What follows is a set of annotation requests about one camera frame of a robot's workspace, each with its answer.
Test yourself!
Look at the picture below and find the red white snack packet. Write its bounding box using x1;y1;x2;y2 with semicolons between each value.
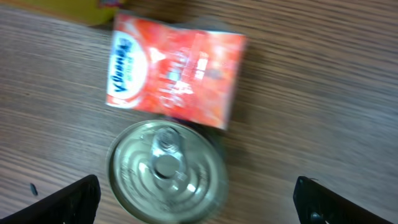
106;12;247;129

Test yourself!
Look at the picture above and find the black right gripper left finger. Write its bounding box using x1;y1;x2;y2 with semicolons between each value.
1;174;101;224

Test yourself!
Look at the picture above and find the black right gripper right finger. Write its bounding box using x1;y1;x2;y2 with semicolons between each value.
293;176;392;224

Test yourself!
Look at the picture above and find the round tin can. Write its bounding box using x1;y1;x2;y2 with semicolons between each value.
106;119;229;223

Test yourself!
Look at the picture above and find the yellow mentos gum bottle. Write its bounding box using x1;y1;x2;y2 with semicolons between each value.
1;0;126;26

